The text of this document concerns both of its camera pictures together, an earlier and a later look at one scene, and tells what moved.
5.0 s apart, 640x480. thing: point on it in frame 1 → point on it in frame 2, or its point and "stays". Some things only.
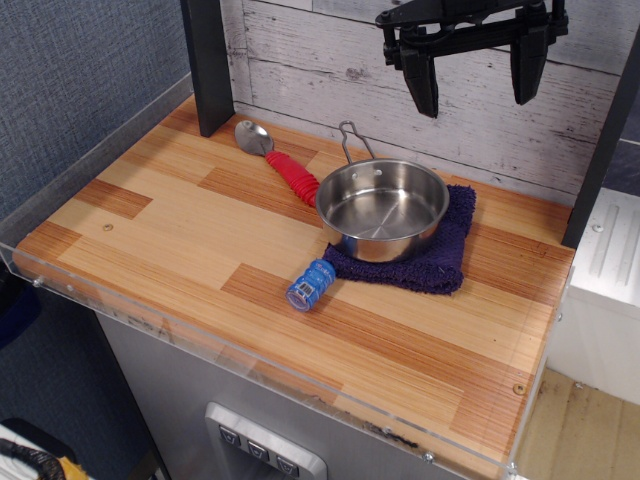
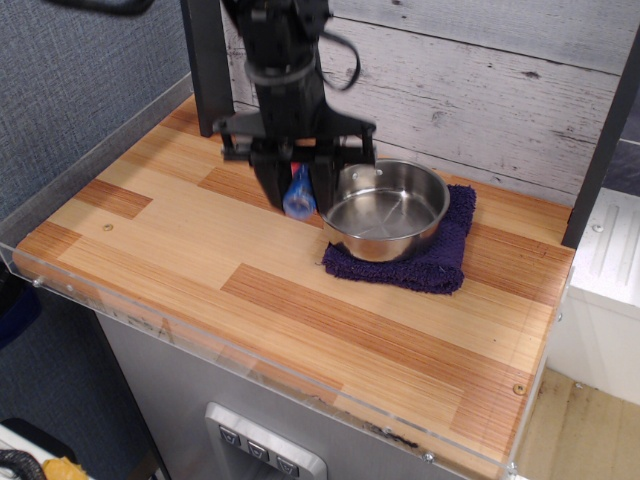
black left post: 205,38 stays
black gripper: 453,26 → 295,124
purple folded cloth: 439,267 stays
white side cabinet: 597,340 stays
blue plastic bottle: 310,284 → 299,199
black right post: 609,147 stays
